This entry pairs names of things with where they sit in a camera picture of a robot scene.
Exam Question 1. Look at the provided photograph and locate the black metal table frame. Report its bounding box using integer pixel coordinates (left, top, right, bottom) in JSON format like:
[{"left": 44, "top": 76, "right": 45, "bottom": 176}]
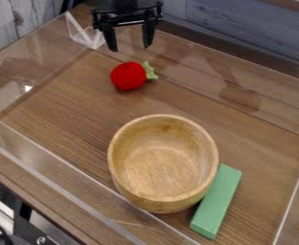
[{"left": 12, "top": 200, "right": 61, "bottom": 245}]

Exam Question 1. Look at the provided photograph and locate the green rectangular block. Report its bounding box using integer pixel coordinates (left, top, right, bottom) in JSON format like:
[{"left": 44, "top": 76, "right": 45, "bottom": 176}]
[{"left": 190, "top": 164, "right": 242, "bottom": 240}]

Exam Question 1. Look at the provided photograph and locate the wooden bowl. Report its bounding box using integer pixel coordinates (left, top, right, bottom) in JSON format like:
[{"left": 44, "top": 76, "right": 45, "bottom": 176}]
[{"left": 107, "top": 114, "right": 219, "bottom": 213}]

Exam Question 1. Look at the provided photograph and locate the red plush strawberry toy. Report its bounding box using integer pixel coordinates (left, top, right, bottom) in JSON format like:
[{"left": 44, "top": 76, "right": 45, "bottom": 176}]
[{"left": 110, "top": 61, "right": 159, "bottom": 91}]

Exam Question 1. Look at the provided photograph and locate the clear acrylic enclosure wall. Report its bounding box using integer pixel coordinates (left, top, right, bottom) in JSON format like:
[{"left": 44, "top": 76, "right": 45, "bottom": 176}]
[{"left": 0, "top": 15, "right": 299, "bottom": 245}]

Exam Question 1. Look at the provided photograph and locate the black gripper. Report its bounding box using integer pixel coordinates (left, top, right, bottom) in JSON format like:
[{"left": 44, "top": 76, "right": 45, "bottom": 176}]
[{"left": 91, "top": 0, "right": 164, "bottom": 52}]

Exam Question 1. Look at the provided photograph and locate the clear acrylic corner bracket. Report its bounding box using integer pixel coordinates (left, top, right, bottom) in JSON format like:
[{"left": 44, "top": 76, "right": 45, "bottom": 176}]
[{"left": 65, "top": 12, "right": 106, "bottom": 50}]

